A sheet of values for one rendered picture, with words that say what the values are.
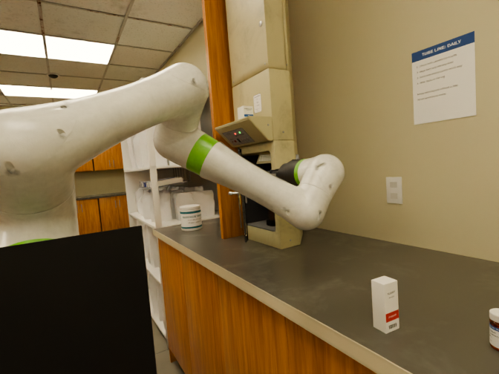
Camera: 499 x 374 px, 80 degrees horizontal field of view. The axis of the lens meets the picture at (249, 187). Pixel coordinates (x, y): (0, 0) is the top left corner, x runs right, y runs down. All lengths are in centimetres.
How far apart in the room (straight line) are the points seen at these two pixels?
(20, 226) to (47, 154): 14
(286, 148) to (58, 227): 95
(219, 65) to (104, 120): 113
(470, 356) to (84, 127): 78
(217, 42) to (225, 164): 98
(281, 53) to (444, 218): 93
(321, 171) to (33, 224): 65
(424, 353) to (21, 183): 74
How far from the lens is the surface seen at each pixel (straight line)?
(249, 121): 124
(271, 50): 138
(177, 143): 85
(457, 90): 132
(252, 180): 81
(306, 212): 80
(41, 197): 56
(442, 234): 137
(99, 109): 60
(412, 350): 72
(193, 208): 187
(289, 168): 96
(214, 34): 171
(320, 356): 87
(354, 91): 156
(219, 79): 163
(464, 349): 75
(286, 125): 133
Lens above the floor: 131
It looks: 4 degrees down
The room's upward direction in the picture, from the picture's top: 4 degrees counter-clockwise
